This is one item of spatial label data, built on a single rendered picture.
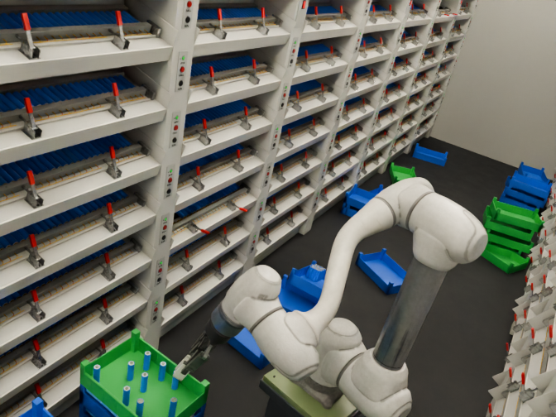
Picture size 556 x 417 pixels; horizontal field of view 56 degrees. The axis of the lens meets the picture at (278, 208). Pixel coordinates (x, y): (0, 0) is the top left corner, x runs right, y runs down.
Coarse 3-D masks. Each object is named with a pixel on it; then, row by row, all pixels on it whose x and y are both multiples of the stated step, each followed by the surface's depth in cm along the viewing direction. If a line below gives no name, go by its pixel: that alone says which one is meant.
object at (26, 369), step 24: (120, 288) 189; (144, 288) 192; (96, 312) 180; (120, 312) 184; (48, 336) 163; (72, 336) 170; (96, 336) 175; (0, 360) 151; (24, 360) 157; (48, 360) 160; (0, 384) 149; (24, 384) 153
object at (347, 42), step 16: (352, 0) 258; (352, 48) 267; (352, 64) 276; (336, 80) 277; (320, 112) 287; (336, 112) 283; (336, 128) 294; (320, 144) 294; (320, 176) 304; (320, 192) 315; (304, 224) 317
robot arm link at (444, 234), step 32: (416, 224) 144; (448, 224) 137; (480, 224) 138; (416, 256) 146; (448, 256) 139; (416, 288) 148; (416, 320) 152; (384, 352) 158; (352, 384) 166; (384, 384) 158; (384, 416) 159
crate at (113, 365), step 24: (96, 360) 147; (120, 360) 155; (168, 360) 152; (96, 384) 140; (120, 384) 148; (168, 384) 151; (192, 384) 149; (120, 408) 137; (144, 408) 142; (168, 408) 144; (192, 408) 142
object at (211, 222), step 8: (240, 184) 243; (248, 184) 240; (248, 192) 240; (256, 192) 239; (240, 200) 234; (248, 200) 237; (224, 208) 224; (248, 208) 239; (216, 216) 218; (224, 216) 221; (232, 216) 228; (200, 224) 210; (208, 224) 212; (216, 224) 217; (176, 232) 200; (184, 232) 202; (200, 232) 208; (176, 240) 197; (184, 240) 199; (192, 240) 205; (176, 248) 197
